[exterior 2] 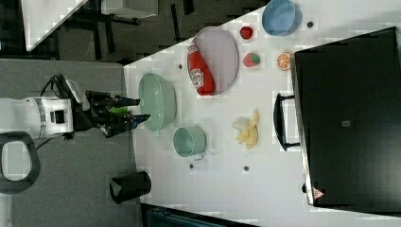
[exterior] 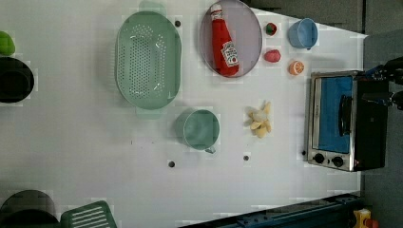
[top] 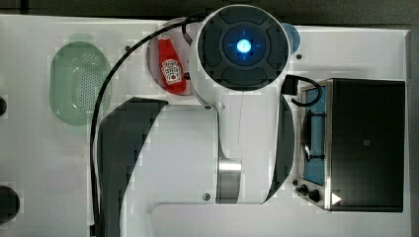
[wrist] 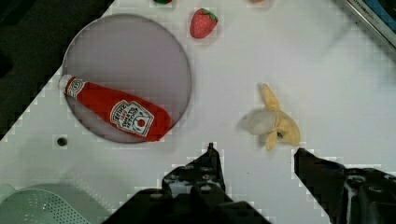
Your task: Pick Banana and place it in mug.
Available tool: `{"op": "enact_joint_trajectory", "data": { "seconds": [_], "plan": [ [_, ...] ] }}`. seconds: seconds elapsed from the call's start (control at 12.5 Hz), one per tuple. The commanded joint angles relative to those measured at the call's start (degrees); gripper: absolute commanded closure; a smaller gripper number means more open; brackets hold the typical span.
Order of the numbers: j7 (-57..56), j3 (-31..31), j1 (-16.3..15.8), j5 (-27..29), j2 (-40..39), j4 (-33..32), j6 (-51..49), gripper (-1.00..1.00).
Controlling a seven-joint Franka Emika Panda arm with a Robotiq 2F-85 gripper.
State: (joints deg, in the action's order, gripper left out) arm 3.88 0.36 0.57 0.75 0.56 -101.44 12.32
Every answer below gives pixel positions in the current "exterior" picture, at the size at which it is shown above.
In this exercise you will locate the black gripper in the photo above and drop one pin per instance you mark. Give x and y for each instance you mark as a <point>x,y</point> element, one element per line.
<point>391,72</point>

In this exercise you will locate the green mug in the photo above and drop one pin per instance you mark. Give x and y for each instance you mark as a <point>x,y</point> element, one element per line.
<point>198,129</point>

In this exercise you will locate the blue metal frame rail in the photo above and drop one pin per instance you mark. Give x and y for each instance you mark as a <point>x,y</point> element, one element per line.
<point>332,212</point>

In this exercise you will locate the green round object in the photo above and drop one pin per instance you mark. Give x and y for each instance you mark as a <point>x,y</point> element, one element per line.
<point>7,46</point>

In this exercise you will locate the pink red strawberry toy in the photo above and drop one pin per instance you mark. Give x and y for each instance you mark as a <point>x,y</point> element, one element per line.
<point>272,56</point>

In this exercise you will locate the orange slice toy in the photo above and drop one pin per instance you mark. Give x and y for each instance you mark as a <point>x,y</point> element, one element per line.
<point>296,67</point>

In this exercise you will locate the red green strawberry toy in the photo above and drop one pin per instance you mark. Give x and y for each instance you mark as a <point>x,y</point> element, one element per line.
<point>271,29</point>

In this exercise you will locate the yellow red emergency button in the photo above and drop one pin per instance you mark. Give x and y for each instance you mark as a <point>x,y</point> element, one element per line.
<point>364,219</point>

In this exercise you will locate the blue mug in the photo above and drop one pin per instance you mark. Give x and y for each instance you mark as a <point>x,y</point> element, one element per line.
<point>303,34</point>

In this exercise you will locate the red ketchup bottle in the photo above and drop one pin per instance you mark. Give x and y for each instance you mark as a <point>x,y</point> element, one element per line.
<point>224,51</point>

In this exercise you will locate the grey round plate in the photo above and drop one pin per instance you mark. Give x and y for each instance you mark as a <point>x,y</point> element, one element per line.
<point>245,32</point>

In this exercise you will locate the black silver toaster oven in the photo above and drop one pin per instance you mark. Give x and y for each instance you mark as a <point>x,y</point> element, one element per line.
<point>346,131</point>

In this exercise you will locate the green slatted rack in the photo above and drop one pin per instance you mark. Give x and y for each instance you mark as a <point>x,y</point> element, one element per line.
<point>94,215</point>

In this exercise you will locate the black round base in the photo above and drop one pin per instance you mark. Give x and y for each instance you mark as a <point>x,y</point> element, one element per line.
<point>28,208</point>

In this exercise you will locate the green perforated colander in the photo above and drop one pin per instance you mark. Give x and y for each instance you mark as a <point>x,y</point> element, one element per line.
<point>148,57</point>

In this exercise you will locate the black round pot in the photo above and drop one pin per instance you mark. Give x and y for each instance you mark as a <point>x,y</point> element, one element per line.
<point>16,80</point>

